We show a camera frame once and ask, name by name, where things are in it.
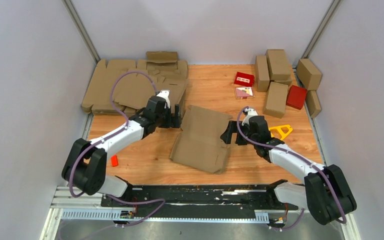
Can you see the cardboard box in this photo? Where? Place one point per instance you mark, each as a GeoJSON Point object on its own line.
{"type": "Point", "coordinates": [278, 65]}
{"type": "Point", "coordinates": [199, 143]}
{"type": "Point", "coordinates": [275, 102]}
{"type": "Point", "coordinates": [313, 103]}
{"type": "Point", "coordinates": [262, 78]}
{"type": "Point", "coordinates": [309, 75]}

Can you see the small red box with window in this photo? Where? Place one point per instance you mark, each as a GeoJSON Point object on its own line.
{"type": "Point", "coordinates": [244, 79]}

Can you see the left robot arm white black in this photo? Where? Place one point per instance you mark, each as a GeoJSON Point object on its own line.
{"type": "Point", "coordinates": [85, 167]}

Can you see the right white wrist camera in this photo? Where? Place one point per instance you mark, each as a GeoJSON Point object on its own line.
{"type": "Point", "coordinates": [249, 113]}

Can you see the pink puzzle box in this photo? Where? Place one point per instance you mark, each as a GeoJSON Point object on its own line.
{"type": "Point", "coordinates": [244, 92]}

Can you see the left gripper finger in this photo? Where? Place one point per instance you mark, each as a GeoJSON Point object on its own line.
{"type": "Point", "coordinates": [167, 120]}
{"type": "Point", "coordinates": [177, 118]}

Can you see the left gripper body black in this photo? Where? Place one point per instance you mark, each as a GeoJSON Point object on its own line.
{"type": "Point", "coordinates": [159, 119]}

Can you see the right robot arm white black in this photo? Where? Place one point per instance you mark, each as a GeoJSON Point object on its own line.
{"type": "Point", "coordinates": [323, 191]}

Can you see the aluminium rail frame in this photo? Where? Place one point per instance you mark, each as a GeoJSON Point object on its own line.
{"type": "Point", "coordinates": [69, 204]}

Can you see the flat cardboard stack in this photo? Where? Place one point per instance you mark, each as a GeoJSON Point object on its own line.
{"type": "Point", "coordinates": [127, 84]}

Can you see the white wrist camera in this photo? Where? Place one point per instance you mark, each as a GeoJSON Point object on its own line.
{"type": "Point", "coordinates": [165, 93]}
{"type": "Point", "coordinates": [249, 113]}

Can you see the small orange block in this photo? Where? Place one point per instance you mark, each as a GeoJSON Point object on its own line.
{"type": "Point", "coordinates": [114, 161]}

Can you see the yellow triangular plastic frame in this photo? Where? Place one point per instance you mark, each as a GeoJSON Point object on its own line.
{"type": "Point", "coordinates": [280, 131]}

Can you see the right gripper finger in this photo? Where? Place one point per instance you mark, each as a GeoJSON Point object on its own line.
{"type": "Point", "coordinates": [241, 139]}
{"type": "Point", "coordinates": [231, 129]}

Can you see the folded cardboard box front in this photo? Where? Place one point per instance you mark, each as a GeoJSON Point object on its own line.
{"type": "Point", "coordinates": [275, 102]}

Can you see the folded cardboard box top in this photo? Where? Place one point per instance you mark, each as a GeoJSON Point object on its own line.
{"type": "Point", "coordinates": [278, 65]}

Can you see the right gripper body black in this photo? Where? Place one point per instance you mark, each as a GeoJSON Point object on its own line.
{"type": "Point", "coordinates": [245, 130]}

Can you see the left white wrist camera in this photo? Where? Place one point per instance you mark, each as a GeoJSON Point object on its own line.
{"type": "Point", "coordinates": [165, 93]}

